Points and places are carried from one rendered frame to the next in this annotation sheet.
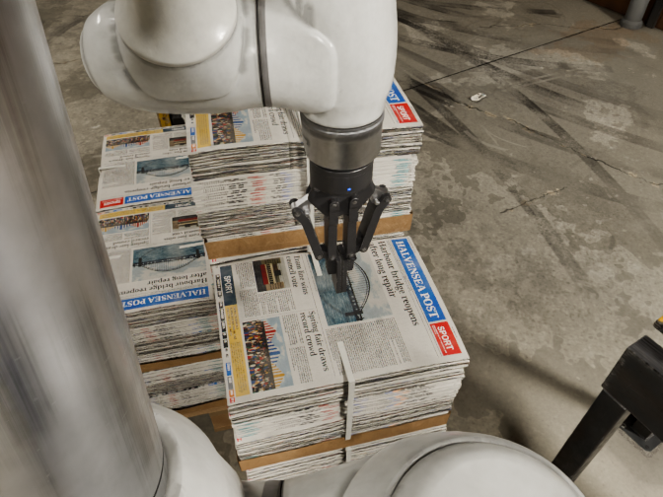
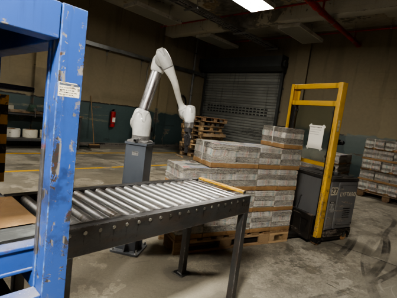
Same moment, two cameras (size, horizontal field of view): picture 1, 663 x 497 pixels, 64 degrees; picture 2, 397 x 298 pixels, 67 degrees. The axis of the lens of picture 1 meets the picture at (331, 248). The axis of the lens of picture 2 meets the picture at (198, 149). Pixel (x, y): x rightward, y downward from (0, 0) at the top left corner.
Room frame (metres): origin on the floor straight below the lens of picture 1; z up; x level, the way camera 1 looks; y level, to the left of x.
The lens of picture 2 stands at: (-0.16, -2.80, 1.29)
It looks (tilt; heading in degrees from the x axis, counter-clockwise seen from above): 6 degrees down; 74
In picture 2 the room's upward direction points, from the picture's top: 7 degrees clockwise
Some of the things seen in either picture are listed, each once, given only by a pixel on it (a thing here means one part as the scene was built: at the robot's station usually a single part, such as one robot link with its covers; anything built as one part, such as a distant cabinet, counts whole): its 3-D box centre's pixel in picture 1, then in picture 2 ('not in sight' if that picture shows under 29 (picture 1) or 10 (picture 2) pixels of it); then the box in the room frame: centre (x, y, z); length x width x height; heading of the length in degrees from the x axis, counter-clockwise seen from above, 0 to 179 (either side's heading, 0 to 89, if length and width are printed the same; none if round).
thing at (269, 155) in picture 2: not in sight; (259, 155); (1.39, 0.21, 0.95); 0.38 x 0.29 x 0.23; 103
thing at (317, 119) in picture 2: not in sight; (311, 132); (2.12, 0.39, 1.27); 0.57 x 0.01 x 0.65; 104
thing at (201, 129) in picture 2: not in sight; (202, 136); (2.64, 6.72, 0.65); 1.33 x 0.94 x 1.30; 36
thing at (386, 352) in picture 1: (292, 280); (220, 203); (0.98, 0.11, 0.42); 1.17 x 0.39 x 0.83; 14
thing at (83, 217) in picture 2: not in sight; (71, 210); (-0.32, -1.31, 0.77); 0.47 x 0.05 x 0.05; 122
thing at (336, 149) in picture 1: (341, 130); (188, 125); (0.51, -0.01, 1.20); 0.09 x 0.09 x 0.06
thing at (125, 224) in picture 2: not in sight; (176, 218); (0.20, -1.28, 0.74); 1.34 x 0.05 x 0.12; 32
